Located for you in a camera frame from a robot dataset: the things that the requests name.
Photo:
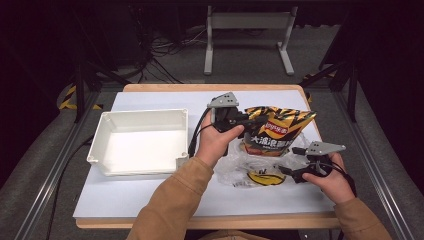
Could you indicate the clear smiley face plastic bag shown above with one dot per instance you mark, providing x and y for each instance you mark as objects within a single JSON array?
[{"x": 240, "y": 166}]

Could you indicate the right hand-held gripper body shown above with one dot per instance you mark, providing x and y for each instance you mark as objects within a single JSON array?
[{"x": 320, "y": 160}]

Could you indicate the yellow black hazard tape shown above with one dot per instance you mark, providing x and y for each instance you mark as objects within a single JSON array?
[{"x": 68, "y": 96}]

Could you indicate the white table sheet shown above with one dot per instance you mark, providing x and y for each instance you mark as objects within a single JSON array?
[{"x": 133, "y": 196}]

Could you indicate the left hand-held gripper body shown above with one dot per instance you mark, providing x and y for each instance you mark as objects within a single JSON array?
[{"x": 225, "y": 115}]

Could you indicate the white plastic box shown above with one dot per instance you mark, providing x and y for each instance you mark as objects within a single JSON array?
[{"x": 140, "y": 143}]

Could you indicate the grey metal stand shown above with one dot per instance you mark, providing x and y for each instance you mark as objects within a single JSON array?
[{"x": 248, "y": 20}]

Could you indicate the person's right hand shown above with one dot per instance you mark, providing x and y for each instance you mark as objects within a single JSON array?
[{"x": 336, "y": 183}]

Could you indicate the yellow black chips bag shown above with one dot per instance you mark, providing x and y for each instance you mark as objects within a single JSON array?
[{"x": 283, "y": 130}]

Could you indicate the person's left hand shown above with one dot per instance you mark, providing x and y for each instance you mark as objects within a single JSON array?
[{"x": 213, "y": 143}]

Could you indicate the aluminium rail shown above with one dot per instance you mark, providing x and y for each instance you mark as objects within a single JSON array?
[
  {"x": 376, "y": 166},
  {"x": 50, "y": 180}
]

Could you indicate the black stand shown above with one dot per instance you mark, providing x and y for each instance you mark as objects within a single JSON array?
[
  {"x": 80, "y": 86},
  {"x": 351, "y": 86}
]

